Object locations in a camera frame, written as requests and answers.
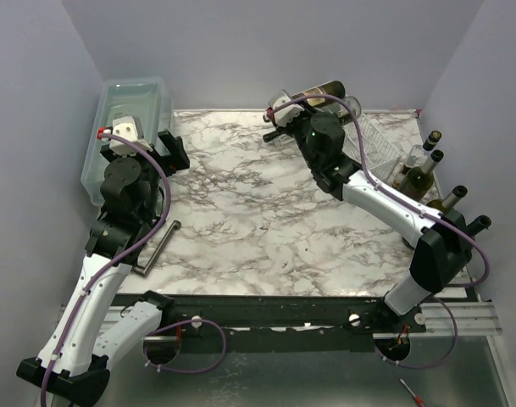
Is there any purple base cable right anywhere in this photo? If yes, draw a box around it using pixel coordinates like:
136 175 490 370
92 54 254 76
374 296 460 370

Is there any dark green front bottle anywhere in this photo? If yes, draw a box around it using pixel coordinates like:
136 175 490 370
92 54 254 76
467 215 491 237

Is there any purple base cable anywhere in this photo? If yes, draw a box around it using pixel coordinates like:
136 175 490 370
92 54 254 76
374 296 460 370
143 316 227 375

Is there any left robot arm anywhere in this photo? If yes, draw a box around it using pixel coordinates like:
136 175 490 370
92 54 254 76
17 128 190 406

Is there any green bottle silver foil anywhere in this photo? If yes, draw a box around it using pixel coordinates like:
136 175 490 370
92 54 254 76
426 185 468 214

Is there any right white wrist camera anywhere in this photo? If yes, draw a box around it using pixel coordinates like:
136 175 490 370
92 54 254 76
263 90 304 127

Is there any wine bottle on rack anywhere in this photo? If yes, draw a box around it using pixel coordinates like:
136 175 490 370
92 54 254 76
285 81 346 110

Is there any tall clear glass bottle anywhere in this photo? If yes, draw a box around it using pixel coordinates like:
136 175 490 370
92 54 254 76
274 96 363 148

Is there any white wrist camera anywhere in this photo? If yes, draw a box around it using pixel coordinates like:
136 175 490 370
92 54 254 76
263 90 304 127
97 115 153 156

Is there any red handled screwdriver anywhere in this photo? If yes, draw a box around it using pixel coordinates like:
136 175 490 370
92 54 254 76
399 379 425 407

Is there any clear bottle black cap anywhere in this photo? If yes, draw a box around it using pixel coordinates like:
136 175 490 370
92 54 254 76
391 131 442 189

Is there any clear plastic storage bin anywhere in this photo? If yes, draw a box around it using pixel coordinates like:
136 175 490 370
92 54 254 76
80 77 174 207

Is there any white wire wine rack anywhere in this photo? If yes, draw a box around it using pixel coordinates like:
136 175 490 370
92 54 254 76
343 114 401 182

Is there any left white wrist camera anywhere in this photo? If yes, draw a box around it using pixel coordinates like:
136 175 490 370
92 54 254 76
97 115 153 156

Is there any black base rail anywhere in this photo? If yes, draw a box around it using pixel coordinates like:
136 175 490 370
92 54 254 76
113 287 428 355

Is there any green bottle with cream label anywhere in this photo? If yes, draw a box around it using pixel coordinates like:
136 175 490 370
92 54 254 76
397 150 444 202

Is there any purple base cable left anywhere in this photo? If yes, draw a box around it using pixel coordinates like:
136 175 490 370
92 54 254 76
143 316 227 375

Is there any small black metal stand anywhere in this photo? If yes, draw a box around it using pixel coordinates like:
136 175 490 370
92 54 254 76
131 220 181 278

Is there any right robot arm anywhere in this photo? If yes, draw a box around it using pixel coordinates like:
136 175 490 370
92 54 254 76
275 111 473 332

